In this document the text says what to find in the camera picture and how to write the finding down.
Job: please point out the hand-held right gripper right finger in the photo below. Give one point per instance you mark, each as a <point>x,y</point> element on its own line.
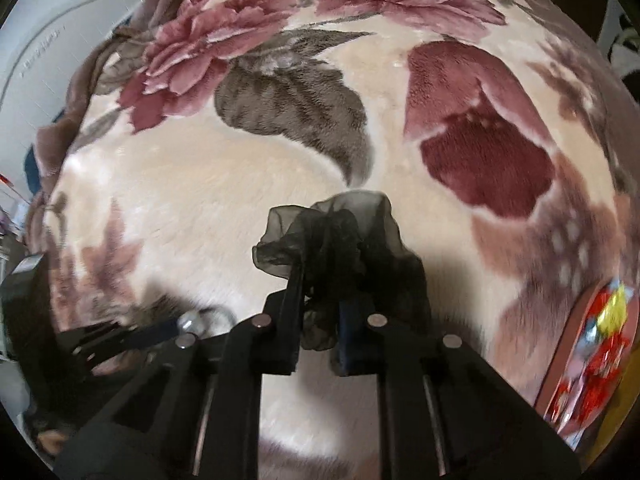
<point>352,345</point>

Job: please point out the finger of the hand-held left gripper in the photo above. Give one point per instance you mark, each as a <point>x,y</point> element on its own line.
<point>145,335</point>

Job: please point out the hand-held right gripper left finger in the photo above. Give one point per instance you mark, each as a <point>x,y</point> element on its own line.
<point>285,330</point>

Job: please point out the black sheer scrunchie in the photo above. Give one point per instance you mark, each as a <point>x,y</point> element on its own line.
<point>350,245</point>

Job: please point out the person's left hand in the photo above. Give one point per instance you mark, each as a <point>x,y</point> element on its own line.
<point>51,442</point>

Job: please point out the floral fleece blanket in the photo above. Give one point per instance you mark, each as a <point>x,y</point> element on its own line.
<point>200,200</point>

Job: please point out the pink tray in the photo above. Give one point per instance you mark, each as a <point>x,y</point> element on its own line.
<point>555,360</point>

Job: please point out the pile of red candies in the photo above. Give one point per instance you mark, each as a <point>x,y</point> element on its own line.
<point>605,350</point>

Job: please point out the white wardrobe door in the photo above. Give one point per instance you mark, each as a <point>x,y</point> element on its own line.
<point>50,45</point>

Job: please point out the yellow plastic basket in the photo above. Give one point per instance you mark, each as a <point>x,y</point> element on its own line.
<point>617,425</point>

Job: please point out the black white printed cloth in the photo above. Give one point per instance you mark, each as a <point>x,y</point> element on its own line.
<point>622,35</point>

